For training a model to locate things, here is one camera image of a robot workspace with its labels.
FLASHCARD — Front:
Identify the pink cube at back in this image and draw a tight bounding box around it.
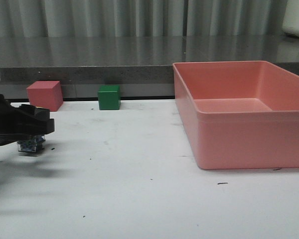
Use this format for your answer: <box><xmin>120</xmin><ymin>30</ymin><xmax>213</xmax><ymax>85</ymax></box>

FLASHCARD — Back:
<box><xmin>26</xmin><ymin>81</ymin><xmax>63</xmax><ymax>112</ymax></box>

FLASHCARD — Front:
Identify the white object on counter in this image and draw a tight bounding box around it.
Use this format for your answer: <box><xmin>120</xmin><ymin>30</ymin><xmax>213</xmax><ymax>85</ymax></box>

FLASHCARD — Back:
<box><xmin>282</xmin><ymin>0</ymin><xmax>299</xmax><ymax>37</ymax></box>

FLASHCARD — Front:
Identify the green cube right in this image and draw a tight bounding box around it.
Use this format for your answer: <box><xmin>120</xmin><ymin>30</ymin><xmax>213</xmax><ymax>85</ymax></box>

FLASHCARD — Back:
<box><xmin>98</xmin><ymin>85</ymin><xmax>121</xmax><ymax>110</ymax></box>

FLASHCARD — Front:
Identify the grey stone counter ledge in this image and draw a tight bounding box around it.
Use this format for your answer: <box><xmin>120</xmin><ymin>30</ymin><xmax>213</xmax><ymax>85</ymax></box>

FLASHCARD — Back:
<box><xmin>0</xmin><ymin>35</ymin><xmax>299</xmax><ymax>100</ymax></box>

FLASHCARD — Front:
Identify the grey pleated curtain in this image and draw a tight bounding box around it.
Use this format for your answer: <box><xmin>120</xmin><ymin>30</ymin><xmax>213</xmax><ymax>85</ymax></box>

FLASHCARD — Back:
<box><xmin>0</xmin><ymin>0</ymin><xmax>287</xmax><ymax>38</ymax></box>

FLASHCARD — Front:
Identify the yellow push button switch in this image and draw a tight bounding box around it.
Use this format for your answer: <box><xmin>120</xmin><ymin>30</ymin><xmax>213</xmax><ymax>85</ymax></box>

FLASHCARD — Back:
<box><xmin>16</xmin><ymin>106</ymin><xmax>46</xmax><ymax>154</ymax></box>

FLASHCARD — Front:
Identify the pink plastic bin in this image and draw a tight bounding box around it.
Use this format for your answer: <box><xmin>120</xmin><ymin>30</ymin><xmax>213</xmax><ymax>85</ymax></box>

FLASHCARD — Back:
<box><xmin>173</xmin><ymin>61</ymin><xmax>299</xmax><ymax>170</ymax></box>

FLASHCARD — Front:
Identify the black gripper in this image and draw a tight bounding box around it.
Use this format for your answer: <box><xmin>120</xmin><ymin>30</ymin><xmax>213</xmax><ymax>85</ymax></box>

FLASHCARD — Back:
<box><xmin>0</xmin><ymin>94</ymin><xmax>55</xmax><ymax>146</ymax></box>

